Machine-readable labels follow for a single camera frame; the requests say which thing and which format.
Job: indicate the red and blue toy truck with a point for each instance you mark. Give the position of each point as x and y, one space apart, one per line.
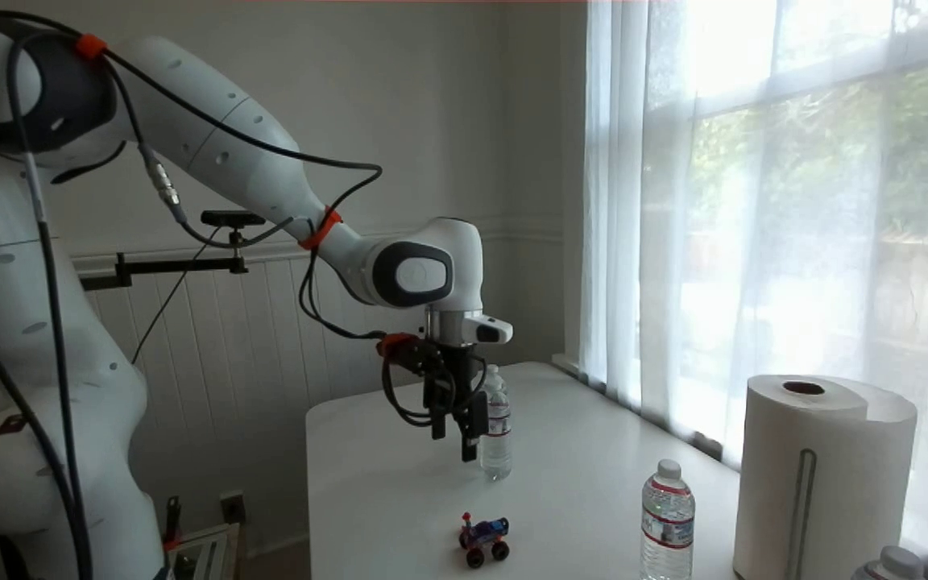
491 541

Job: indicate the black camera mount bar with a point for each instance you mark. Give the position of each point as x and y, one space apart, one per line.
163 264

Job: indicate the white paper towel roll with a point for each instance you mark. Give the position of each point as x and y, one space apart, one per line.
837 484

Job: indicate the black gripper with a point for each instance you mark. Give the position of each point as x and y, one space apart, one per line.
452 374

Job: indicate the white framed window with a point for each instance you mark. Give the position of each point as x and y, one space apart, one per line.
837 163

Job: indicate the metal paper towel holder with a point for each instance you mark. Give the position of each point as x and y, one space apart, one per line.
804 515

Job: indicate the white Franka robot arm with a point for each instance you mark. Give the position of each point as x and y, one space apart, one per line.
215 131

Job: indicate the small red toy man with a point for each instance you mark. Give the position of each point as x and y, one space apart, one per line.
467 526

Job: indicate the white sheer curtain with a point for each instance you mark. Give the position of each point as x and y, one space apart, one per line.
699 213

